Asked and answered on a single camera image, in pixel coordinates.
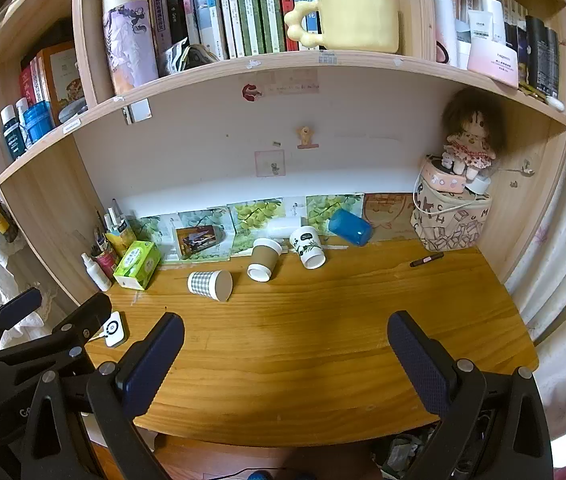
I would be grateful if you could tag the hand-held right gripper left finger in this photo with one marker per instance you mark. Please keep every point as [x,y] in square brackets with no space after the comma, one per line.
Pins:
[153,360]

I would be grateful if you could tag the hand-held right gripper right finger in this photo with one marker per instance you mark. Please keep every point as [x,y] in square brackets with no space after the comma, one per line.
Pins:
[419,360]

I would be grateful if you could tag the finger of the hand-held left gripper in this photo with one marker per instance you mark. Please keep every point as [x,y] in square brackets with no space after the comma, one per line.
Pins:
[83,316]
[23,305]

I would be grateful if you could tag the checkered paper cup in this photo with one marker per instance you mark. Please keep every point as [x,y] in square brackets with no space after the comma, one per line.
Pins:
[210,285]

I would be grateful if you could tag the blue plastic cup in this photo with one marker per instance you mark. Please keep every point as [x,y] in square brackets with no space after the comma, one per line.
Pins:
[350,227]

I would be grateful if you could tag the brown sleeve paper cup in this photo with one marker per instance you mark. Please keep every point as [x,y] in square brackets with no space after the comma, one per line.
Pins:
[264,259]

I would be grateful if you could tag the white panda print cup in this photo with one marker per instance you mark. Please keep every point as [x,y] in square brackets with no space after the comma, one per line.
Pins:
[308,247]

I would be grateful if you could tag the white round gadget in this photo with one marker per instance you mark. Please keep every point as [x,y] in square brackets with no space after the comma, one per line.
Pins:
[113,329]

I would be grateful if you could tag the white spray bottle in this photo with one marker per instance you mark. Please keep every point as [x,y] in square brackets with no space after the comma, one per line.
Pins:
[97,274]

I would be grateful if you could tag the red brush holder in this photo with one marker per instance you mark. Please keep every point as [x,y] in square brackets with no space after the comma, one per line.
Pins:
[107,261]

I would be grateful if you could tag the green tissue box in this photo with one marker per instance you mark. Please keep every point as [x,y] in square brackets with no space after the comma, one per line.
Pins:
[138,265]

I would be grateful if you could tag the wooden bookshelf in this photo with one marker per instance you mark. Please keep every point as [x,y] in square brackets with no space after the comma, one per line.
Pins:
[48,220]

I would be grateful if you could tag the black marker pen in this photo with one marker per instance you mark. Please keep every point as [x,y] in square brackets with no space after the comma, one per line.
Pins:
[426,259]

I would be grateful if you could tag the small colourful box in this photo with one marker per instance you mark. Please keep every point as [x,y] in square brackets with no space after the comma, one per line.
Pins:
[197,241]

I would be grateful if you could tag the letter print storage bag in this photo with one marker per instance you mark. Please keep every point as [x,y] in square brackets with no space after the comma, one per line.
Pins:
[450,225]

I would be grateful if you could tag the orange cat picture card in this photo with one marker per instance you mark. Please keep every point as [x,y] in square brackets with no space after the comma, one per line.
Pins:
[388,215]

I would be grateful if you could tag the dark green bottle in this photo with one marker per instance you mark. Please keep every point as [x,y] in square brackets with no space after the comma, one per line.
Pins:
[13,134]

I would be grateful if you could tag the pink round box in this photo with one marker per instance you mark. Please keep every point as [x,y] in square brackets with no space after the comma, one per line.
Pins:
[443,177]

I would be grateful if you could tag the white plastic cylinder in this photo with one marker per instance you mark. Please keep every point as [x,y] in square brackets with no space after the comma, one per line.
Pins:
[283,228]

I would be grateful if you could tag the white round base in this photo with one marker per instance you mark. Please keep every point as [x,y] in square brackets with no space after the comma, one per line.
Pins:
[479,185]

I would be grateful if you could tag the blue lidded jar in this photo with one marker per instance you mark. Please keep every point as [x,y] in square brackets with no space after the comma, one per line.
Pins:
[39,119]

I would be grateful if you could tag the brown haired doll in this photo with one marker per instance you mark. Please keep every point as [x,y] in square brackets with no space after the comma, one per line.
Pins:
[470,142]

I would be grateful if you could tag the orange cover book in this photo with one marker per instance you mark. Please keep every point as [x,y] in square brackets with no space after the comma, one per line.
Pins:
[63,80]

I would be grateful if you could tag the bear shaped clip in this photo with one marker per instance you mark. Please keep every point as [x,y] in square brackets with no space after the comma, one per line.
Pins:
[306,136]

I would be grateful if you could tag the red sticker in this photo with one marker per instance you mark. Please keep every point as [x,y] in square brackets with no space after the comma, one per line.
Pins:
[251,92]

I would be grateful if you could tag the crumpled paper pouch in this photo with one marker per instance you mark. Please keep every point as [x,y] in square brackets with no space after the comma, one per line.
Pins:
[190,56]

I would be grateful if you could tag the purple print tumbler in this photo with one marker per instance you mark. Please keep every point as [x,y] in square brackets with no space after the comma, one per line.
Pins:
[130,35]

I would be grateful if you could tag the pink cosmetic tube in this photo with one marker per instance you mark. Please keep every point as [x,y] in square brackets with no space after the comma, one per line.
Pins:
[493,62]

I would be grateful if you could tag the black cosmetic bottle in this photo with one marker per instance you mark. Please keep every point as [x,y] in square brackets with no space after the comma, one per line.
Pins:
[543,55]

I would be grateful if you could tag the white cosmetic tube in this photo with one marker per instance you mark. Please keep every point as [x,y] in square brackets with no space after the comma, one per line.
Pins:
[482,27]

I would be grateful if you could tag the yellow ceramic mug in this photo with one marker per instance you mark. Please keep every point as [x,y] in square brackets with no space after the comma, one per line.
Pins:
[358,20]

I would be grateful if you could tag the white tall bottle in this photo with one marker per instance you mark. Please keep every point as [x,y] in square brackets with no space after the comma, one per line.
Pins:
[444,10]

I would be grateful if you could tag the row of books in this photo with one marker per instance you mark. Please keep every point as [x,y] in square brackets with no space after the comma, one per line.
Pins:
[253,5]

